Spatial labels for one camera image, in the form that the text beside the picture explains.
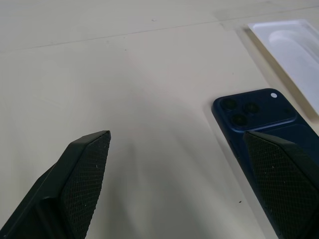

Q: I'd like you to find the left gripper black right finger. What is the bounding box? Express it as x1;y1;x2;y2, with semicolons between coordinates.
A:
242;130;319;239

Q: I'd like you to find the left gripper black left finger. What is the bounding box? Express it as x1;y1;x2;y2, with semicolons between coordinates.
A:
0;130;112;239

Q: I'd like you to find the dark blue smartphone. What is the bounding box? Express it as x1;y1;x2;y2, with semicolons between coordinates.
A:
211;88;319;180

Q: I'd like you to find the white iPhone box base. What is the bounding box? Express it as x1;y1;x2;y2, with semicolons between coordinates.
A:
246;19;319;122

